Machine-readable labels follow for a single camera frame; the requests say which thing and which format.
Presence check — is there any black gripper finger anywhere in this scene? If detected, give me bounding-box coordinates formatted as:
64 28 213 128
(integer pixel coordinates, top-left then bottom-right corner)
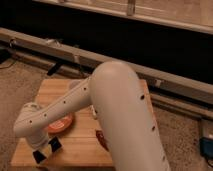
49 137 62 152
33 150 46 164

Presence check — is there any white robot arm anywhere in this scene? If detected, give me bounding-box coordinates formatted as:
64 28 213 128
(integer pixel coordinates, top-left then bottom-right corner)
13 61 171 171

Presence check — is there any white sponge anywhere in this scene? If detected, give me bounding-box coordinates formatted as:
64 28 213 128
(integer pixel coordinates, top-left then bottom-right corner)
91 105 97 120

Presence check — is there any orange bowl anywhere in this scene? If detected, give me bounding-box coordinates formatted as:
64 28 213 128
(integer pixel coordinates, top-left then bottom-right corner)
46 115 74 134

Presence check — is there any wooden board table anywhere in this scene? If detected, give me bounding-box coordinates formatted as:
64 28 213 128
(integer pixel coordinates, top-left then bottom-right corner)
11 79 153 168

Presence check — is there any dark red chili pepper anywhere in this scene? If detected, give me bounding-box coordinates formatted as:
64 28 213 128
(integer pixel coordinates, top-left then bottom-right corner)
95 130 109 151

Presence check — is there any blue object on floor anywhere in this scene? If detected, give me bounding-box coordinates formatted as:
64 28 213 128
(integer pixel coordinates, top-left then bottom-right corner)
199 136 213 159

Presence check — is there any grey metal rail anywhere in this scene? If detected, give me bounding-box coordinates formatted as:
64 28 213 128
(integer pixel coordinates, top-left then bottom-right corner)
0 28 213 120

